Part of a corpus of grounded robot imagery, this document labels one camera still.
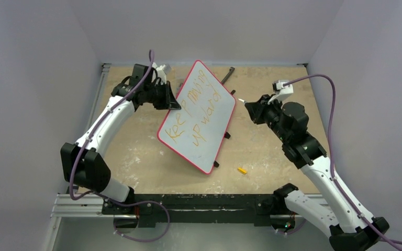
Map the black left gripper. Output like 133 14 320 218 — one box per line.
145 82 180 111

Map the pink framed whiteboard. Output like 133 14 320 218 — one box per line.
157 60 236 174

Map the yellow marker cap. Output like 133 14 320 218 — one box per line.
237 167 248 175

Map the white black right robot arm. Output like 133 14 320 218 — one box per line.
244 95 389 250

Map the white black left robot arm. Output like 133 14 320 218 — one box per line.
60 63 181 214

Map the black metal rod tool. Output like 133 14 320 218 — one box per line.
221 67 235 85

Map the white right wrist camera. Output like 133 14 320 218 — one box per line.
268 79 294 104

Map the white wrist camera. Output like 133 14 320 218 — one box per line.
152 62 172 83
268 79 294 104

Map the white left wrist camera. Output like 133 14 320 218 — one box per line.
152 62 172 83

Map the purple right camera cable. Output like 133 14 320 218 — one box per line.
283 74 402 251

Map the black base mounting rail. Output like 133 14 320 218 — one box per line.
102 194 302 230

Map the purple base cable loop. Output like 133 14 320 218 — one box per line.
113 201 172 244

